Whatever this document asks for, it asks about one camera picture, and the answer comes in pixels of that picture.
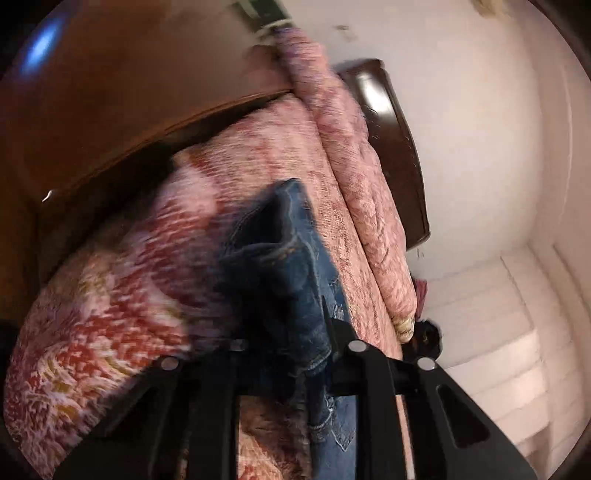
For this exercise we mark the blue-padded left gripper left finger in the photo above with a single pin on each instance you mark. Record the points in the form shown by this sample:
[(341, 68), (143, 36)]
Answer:
[(180, 420)]

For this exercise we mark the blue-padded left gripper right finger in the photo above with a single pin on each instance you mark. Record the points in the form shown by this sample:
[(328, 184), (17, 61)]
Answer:
[(399, 420)]

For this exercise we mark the blue denim jeans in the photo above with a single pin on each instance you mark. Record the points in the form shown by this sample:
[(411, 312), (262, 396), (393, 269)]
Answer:
[(283, 290)]

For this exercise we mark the black jacket on chair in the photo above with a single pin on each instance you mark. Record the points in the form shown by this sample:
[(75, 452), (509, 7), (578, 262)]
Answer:
[(426, 342)]

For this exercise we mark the floral yellow pillow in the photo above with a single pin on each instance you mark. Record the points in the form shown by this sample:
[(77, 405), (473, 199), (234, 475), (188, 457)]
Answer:
[(404, 328)]

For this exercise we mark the white built-in wardrobe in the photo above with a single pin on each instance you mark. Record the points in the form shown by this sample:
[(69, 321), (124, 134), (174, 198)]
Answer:
[(508, 342)]

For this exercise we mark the pink floral bedspread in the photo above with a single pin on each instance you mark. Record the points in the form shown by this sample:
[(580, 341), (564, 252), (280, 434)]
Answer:
[(147, 288)]

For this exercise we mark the maroon clothes pile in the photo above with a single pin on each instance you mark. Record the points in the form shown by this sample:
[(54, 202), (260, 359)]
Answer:
[(421, 289)]

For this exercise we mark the dark wooden headboard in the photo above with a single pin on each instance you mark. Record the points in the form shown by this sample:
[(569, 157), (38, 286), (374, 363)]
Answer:
[(391, 138)]

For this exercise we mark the pink folded quilt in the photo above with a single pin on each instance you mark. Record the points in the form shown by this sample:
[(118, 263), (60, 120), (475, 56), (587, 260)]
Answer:
[(356, 165)]

